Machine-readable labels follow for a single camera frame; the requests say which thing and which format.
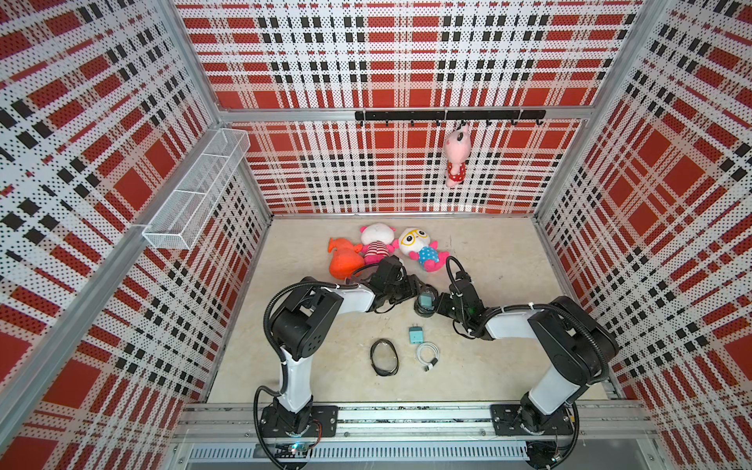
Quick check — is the teal charger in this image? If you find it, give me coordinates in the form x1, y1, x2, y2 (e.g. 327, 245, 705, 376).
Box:
416, 295, 434, 311
409, 326, 424, 345

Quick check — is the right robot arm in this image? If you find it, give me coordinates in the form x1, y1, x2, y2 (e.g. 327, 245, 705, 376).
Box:
436, 257, 620, 436

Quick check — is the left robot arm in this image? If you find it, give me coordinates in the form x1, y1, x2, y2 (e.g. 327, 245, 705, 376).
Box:
254, 256, 422, 438

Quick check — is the pink striped plush doll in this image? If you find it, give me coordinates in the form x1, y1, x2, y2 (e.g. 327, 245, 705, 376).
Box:
360, 222, 398, 266

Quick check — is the orange plush toy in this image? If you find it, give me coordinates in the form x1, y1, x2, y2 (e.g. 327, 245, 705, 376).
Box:
327, 238, 365, 280

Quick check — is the teal charger bottom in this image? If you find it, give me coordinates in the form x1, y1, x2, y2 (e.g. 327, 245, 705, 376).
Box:
409, 326, 424, 345

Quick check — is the pink hanging plush toy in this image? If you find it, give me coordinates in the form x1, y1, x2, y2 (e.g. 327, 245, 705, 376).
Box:
443, 123, 472, 188

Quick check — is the white coiled cable middle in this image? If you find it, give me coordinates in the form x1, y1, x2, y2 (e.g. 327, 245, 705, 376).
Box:
415, 342, 442, 372

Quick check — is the black coiled cable bottom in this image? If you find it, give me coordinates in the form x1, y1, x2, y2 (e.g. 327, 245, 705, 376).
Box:
369, 338, 401, 378

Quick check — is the black hook rail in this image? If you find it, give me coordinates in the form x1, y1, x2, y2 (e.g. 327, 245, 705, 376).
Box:
354, 109, 548, 123

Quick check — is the white wire mesh basket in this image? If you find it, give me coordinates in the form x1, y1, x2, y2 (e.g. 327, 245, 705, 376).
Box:
143, 128, 250, 250

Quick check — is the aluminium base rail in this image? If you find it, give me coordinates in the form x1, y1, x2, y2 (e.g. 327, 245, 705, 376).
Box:
166, 401, 671, 469

